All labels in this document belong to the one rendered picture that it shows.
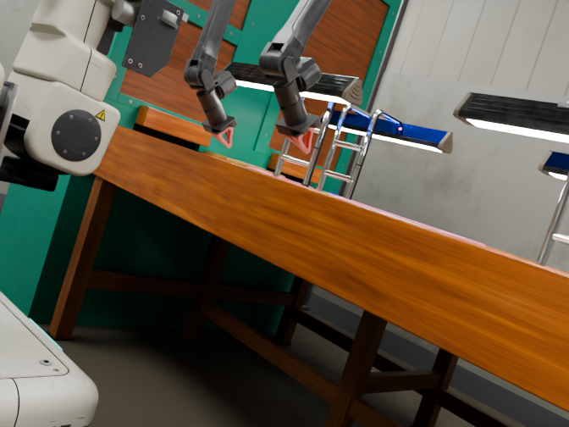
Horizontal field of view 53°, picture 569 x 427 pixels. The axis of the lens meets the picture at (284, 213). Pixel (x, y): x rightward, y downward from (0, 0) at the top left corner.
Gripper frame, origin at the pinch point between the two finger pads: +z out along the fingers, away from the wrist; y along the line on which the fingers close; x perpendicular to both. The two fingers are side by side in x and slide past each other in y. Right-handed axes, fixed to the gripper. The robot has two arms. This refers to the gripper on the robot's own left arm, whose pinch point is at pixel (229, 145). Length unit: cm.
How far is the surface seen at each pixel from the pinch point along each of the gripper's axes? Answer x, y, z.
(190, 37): -28, 47, -20
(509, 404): -61, -47, 184
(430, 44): -188, 67, 67
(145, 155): 22.1, 11.0, -8.2
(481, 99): -28, -73, -11
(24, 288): 71, 56, 29
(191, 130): -8.4, 38.8, 8.0
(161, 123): 1.3, 38.8, -1.4
